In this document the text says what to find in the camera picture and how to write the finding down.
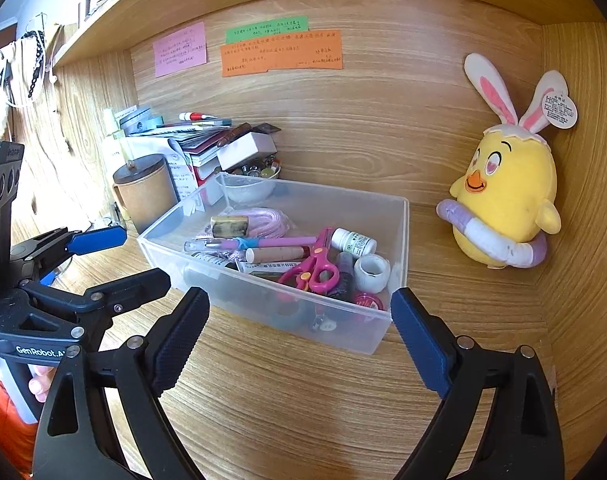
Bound white cable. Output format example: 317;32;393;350
3;12;60;109

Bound pink cord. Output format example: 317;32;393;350
198;206;290;241

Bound cork coloured tube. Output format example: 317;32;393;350
246;245;311;264

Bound pink scissors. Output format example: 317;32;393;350
277;226;340;295

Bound clear plastic storage box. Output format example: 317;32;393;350
136;172;410;357

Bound round red tin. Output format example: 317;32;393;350
353;292;387;311

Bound white handwritten paper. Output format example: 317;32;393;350
166;137;204;211

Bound pink sticky note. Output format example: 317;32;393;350
152;21;208;78

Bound orange sticky note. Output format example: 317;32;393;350
220;29;344;78

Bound stack of books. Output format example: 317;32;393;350
128;120;254;186

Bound small olive green jar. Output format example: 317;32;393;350
210;215;251;237

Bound metal nail clipper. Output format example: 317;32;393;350
311;310;337;334

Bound clear purple pen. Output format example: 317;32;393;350
184;236;284;254

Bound white pill bottle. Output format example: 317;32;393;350
332;227;377;257

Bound brown leather case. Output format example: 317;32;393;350
216;122;282;149

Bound person's left forearm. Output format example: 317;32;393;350
0;367;39;461

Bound white bowl of beads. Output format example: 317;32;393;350
222;157;282;206

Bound brown cylindrical canister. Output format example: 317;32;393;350
112;154;180;234

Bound black beaded cord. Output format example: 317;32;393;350
26;30;47;101

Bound white cardboard box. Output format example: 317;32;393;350
216;131;278;172

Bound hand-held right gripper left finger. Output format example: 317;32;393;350
30;286;210;480

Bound yellow chick plush toy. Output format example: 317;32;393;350
436;52;569;270

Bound person's left hand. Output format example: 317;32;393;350
27;364;59;404

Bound white tape roll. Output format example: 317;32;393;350
353;254;392;293

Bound white paper plush tag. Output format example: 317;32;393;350
539;87;579;130

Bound small black bottle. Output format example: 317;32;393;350
333;252;357;302

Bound pale green spray bottle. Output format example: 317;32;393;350
102;107;129;176

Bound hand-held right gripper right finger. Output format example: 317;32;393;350
391;287;564;480

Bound green sticky note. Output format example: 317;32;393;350
226;16;309;44

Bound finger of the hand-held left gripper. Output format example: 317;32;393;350
20;267;173;319
10;225;128;281

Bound grey blue tin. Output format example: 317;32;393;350
118;105;164;136

